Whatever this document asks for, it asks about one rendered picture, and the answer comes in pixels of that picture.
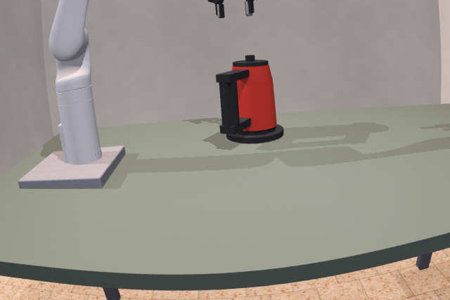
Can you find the red kettle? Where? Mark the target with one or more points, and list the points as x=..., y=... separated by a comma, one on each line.
x=249, y=109

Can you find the black round disk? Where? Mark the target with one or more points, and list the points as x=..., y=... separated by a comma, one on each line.
x=278, y=133

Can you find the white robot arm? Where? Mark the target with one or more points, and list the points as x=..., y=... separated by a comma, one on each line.
x=69, y=44

